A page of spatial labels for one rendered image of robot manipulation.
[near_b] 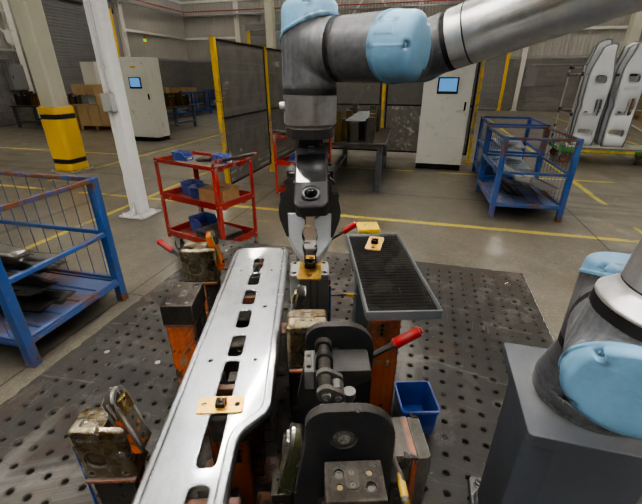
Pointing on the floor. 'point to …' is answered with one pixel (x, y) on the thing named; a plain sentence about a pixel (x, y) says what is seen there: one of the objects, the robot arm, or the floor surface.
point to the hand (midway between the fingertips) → (310, 257)
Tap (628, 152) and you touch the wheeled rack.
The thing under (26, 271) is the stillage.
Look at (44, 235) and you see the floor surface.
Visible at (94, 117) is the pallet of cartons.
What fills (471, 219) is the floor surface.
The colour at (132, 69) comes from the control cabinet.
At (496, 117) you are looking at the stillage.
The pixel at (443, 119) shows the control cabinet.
